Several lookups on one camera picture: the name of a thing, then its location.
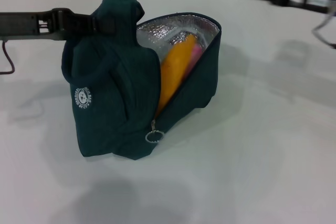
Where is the dark teal insulated lunch bag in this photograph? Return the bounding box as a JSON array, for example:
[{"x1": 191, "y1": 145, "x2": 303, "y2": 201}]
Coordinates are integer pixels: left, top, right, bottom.
[{"x1": 60, "y1": 0, "x2": 222, "y2": 161}]

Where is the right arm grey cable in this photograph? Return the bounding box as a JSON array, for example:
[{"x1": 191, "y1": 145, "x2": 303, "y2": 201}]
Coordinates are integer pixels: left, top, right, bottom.
[{"x1": 311, "y1": 6, "x2": 336, "y2": 49}]

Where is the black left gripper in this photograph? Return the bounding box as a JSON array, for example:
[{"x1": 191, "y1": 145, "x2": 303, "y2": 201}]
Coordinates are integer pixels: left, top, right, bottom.
[{"x1": 0, "y1": 8, "x2": 119, "y2": 41}]

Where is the yellow banana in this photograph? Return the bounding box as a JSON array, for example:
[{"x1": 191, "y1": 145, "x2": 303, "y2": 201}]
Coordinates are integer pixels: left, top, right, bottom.
[{"x1": 156, "y1": 33, "x2": 197, "y2": 116}]

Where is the pink toy peach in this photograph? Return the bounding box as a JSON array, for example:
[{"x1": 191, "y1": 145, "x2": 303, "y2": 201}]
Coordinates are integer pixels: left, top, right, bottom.
[{"x1": 185, "y1": 45, "x2": 202, "y2": 74}]

